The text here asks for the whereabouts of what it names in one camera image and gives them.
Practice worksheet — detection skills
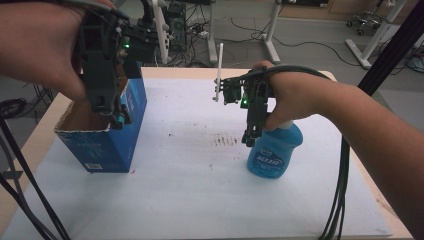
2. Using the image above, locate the blue spray bottle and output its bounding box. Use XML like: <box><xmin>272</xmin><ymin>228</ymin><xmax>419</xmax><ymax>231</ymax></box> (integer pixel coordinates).
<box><xmin>246</xmin><ymin>119</ymin><xmax>305</xmax><ymax>180</ymax></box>

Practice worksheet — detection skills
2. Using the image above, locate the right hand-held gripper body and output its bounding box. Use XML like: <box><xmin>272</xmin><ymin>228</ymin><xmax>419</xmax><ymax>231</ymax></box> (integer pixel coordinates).
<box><xmin>211</xmin><ymin>42</ymin><xmax>278</xmax><ymax>132</ymax></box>

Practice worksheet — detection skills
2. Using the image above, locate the black floor cable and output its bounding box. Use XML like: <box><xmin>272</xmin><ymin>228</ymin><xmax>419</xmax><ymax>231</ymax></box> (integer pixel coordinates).
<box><xmin>229</xmin><ymin>15</ymin><xmax>364</xmax><ymax>68</ymax></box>

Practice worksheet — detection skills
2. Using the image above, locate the black slanted pole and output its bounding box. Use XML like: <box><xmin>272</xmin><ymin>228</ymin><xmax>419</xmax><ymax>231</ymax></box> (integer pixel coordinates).
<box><xmin>357</xmin><ymin>0</ymin><xmax>424</xmax><ymax>98</ymax></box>

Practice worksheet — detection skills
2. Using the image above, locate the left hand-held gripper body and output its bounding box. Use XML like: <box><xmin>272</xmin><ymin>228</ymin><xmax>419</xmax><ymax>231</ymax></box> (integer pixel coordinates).
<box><xmin>77</xmin><ymin>0</ymin><xmax>159</xmax><ymax>114</ymax></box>

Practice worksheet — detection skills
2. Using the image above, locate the blue cardboard box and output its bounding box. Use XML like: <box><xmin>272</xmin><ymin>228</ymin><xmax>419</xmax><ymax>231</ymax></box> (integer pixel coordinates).
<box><xmin>54</xmin><ymin>66</ymin><xmax>148</xmax><ymax>174</ymax></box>

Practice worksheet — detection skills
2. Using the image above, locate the person's left hand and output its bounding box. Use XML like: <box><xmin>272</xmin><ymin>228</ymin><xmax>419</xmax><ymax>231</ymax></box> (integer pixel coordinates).
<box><xmin>0</xmin><ymin>0</ymin><xmax>116</xmax><ymax>103</ymax></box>

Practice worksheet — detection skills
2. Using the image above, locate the white table mat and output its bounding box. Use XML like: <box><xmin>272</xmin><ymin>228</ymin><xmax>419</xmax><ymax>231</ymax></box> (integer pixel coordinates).
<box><xmin>0</xmin><ymin>77</ymin><xmax>395</xmax><ymax>240</ymax></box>

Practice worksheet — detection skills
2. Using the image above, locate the person's right hand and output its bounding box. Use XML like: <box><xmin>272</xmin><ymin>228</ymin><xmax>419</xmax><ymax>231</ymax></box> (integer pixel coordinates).
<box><xmin>250</xmin><ymin>59</ymin><xmax>323</xmax><ymax>132</ymax></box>

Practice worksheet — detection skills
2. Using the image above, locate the white metal stand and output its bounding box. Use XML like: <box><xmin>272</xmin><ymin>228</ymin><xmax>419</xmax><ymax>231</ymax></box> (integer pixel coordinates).
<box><xmin>205</xmin><ymin>0</ymin><xmax>219</xmax><ymax>65</ymax></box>
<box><xmin>344</xmin><ymin>0</ymin><xmax>409</xmax><ymax>70</ymax></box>
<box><xmin>262</xmin><ymin>0</ymin><xmax>284</xmax><ymax>65</ymax></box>
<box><xmin>150</xmin><ymin>0</ymin><xmax>173</xmax><ymax>65</ymax></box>

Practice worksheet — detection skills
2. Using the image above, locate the black gripper cable bundle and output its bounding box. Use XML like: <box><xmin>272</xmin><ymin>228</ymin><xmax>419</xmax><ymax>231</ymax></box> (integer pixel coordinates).
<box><xmin>233</xmin><ymin>64</ymin><xmax>352</xmax><ymax>240</ymax></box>

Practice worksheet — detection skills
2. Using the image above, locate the black computer tower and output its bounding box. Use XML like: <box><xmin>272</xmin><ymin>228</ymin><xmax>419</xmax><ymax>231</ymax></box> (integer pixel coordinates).
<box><xmin>164</xmin><ymin>1</ymin><xmax>188</xmax><ymax>54</ymax></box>

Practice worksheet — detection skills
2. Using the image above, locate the coiled black cable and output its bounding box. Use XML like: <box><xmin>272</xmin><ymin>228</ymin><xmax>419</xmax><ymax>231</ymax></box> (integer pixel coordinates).
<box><xmin>0</xmin><ymin>97</ymin><xmax>28</xmax><ymax>120</ymax></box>

